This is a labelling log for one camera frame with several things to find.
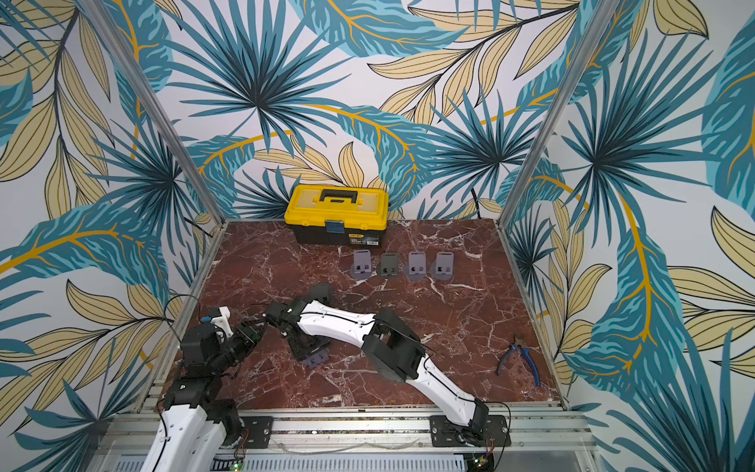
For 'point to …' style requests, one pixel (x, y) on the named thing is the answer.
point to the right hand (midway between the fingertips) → (311, 350)
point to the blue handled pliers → (518, 344)
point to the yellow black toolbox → (337, 215)
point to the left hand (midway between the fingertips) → (267, 326)
